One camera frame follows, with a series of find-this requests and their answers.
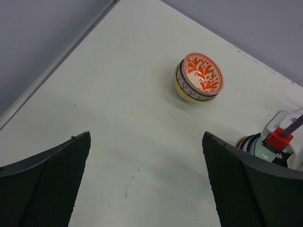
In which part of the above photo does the blue triangle pattern bowl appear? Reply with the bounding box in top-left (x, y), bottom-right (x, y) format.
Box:
top-left (177, 60), bottom-right (218, 100)

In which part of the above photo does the cream bowl yellow centre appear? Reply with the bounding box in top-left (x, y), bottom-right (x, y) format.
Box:
top-left (175, 64), bottom-right (215, 103)

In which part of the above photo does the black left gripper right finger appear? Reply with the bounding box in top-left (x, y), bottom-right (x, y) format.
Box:
top-left (202, 132), bottom-right (303, 227)

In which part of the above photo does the aluminium table edge rail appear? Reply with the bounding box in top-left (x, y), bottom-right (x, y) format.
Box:
top-left (0, 0), bottom-right (117, 127)

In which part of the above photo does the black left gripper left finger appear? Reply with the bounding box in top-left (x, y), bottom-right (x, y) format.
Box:
top-left (0, 131), bottom-right (91, 227)

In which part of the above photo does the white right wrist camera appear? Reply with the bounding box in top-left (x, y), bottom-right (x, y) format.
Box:
top-left (261, 108), bottom-right (303, 171)

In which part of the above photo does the pink rim bowl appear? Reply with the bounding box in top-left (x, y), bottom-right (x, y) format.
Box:
top-left (181, 52), bottom-right (224, 96)

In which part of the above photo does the teal rim back bowl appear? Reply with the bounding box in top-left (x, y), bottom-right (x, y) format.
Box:
top-left (243, 133), bottom-right (276, 162)

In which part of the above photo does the cream bowl with star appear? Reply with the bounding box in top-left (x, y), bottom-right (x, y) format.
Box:
top-left (235, 136), bottom-right (248, 149)

